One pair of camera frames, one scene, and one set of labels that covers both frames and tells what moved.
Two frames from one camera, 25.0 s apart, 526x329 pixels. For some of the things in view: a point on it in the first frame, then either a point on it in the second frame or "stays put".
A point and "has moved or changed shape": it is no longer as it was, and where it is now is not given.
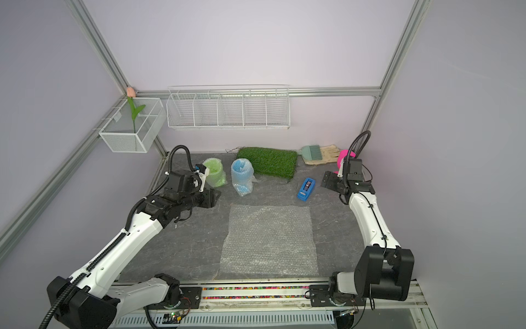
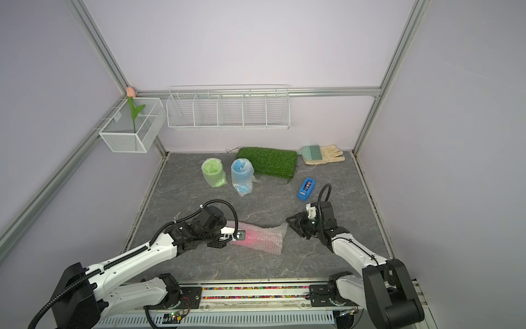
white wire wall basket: [229, 107] stays put
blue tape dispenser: [306, 189] stays put
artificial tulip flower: [131, 94] stays put
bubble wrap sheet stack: [268, 240] has moved or changed shape
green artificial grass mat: [274, 162] stays put
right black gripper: [328, 179] -> [297, 223]
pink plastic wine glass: [342, 155] -> [255, 238]
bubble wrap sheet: [242, 176] stays put
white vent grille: [273, 319] stays put
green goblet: [216, 177] stays put
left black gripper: [209, 199] -> [216, 244]
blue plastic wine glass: [242, 173] stays put
